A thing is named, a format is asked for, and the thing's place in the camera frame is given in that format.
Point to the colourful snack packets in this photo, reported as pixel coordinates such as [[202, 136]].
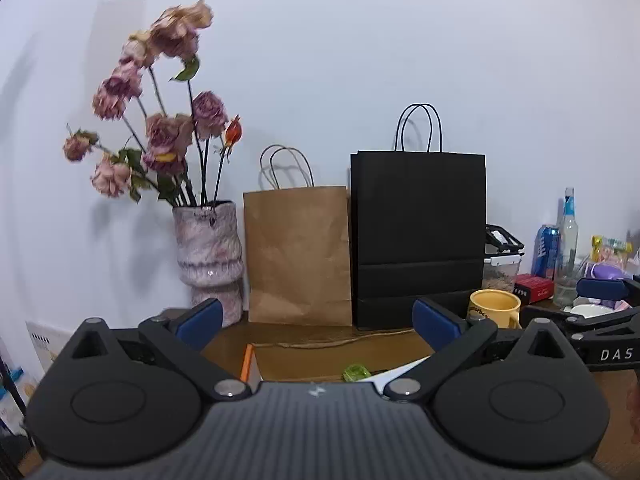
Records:
[[611, 249]]

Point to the yellow mug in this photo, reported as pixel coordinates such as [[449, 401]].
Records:
[[492, 307]]

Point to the pink speckled ceramic vase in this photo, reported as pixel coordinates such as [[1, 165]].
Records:
[[210, 260]]

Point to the red cardboard box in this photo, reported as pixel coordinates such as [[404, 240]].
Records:
[[300, 362]]

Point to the small red box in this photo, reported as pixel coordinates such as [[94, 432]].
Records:
[[534, 287]]

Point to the person's right hand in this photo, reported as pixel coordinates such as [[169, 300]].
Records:
[[633, 410]]

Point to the white flat carton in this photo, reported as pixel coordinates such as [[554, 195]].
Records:
[[50, 347]]

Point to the clear glass bottle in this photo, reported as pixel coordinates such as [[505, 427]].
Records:
[[567, 260]]

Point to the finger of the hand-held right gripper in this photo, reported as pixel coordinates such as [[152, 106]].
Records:
[[600, 291], [600, 324]]

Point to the black paper bag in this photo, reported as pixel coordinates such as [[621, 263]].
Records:
[[417, 235]]

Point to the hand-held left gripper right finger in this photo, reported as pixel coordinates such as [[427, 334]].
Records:
[[435, 322]]

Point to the brown paper bag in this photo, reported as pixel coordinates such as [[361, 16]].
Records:
[[297, 260]]

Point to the green spray bottle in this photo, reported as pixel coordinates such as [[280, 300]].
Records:
[[356, 373]]

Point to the clear container with black lid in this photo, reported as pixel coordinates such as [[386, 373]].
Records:
[[501, 265]]

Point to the dried pink roses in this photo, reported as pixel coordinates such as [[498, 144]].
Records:
[[160, 130]]

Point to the blue drink can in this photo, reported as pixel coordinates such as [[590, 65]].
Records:
[[545, 252]]

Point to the purple plastic object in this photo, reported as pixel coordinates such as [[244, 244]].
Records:
[[610, 271]]

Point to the white paper bag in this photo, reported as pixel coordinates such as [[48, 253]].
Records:
[[635, 262]]

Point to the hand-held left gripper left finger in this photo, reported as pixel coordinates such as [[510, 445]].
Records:
[[200, 322]]

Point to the white bowl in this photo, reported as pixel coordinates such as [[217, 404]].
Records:
[[592, 310]]

